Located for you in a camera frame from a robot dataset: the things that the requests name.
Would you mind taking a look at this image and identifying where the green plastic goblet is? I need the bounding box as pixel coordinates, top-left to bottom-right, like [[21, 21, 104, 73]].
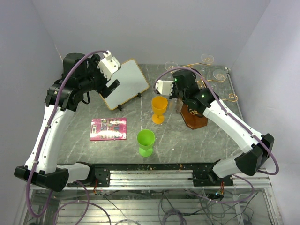
[[137, 129, 156, 157]]

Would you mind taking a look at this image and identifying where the yellow framed whiteboard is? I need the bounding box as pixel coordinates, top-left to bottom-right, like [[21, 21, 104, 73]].
[[103, 59, 150, 110]]

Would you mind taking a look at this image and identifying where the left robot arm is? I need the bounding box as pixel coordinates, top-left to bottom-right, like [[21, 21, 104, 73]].
[[14, 50, 121, 192]]

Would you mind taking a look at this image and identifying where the gold wine glass rack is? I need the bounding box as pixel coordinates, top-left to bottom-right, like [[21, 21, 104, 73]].
[[180, 63, 229, 129]]

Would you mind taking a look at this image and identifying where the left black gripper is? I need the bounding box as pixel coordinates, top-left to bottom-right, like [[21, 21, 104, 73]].
[[79, 53, 120, 98]]

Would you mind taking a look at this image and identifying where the clear tall wine glass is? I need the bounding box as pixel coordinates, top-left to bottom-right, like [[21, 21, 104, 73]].
[[165, 61, 179, 70]]

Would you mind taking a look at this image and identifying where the aluminium mounting rail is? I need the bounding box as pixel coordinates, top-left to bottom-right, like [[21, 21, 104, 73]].
[[81, 163, 271, 189]]

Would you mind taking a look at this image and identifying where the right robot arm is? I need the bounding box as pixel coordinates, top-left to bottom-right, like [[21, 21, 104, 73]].
[[172, 68, 275, 186]]

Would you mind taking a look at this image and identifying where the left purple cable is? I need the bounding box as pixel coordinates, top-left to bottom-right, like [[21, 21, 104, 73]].
[[25, 50, 111, 225]]

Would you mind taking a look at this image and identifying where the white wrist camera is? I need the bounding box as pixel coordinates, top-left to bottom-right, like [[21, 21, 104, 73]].
[[155, 80, 174, 96], [97, 51, 121, 80]]

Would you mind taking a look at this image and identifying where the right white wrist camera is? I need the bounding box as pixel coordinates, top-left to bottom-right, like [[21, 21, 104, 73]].
[[155, 80, 174, 96]]

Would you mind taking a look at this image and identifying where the orange plastic goblet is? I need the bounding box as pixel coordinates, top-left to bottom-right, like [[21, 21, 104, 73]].
[[151, 96, 168, 124]]

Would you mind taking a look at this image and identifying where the clear front wine glass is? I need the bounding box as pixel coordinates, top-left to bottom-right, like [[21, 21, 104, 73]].
[[169, 98, 183, 114]]

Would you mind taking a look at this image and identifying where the clear small wine glass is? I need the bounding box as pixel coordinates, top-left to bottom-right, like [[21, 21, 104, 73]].
[[201, 53, 215, 74]]

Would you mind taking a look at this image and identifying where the pink booklet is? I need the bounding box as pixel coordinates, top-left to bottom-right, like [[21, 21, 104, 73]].
[[90, 118, 127, 141]]

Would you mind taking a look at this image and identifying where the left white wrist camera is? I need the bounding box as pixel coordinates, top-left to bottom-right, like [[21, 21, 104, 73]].
[[97, 51, 121, 80]]

